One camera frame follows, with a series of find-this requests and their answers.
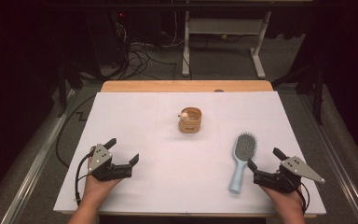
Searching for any white-framed desk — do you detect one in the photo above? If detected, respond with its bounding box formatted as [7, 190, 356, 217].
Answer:
[181, 0, 314, 80]

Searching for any aluminium rail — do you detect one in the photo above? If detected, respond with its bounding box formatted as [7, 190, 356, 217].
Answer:
[0, 88, 76, 224]
[297, 92, 358, 224]

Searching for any long black floor cable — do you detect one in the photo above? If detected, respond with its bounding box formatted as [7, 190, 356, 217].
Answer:
[54, 93, 98, 169]

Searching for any light blue hairbrush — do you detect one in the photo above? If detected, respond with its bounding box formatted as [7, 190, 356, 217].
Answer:
[227, 131, 258, 195]

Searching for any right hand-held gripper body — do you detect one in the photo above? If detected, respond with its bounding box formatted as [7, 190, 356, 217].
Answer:
[253, 156, 326, 195]

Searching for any black metal stand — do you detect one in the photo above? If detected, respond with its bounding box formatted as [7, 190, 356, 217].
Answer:
[55, 59, 84, 119]
[271, 60, 326, 126]

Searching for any black computer tower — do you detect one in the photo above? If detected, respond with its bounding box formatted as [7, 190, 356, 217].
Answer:
[84, 7, 129, 68]

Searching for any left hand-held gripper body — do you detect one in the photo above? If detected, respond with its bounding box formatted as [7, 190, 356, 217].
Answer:
[88, 143, 134, 182]

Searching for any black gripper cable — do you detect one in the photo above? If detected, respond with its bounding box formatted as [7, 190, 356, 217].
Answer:
[296, 181, 311, 216]
[75, 148, 96, 207]

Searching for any bundle of floor cables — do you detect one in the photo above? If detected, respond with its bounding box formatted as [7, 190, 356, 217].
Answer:
[115, 36, 179, 80]

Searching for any person's left hand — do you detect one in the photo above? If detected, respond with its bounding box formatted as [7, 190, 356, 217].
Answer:
[83, 157, 123, 204]

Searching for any person's right hand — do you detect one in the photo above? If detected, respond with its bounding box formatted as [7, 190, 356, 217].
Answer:
[259, 184, 306, 214]

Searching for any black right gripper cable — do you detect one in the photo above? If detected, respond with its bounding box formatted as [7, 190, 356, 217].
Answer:
[296, 181, 311, 216]

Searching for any wooden cup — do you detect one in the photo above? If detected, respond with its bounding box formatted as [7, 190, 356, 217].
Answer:
[177, 106, 203, 134]

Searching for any white board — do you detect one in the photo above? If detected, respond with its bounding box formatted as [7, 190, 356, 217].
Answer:
[52, 91, 327, 217]

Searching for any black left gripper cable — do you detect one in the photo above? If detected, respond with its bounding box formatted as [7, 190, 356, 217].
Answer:
[75, 148, 96, 207]

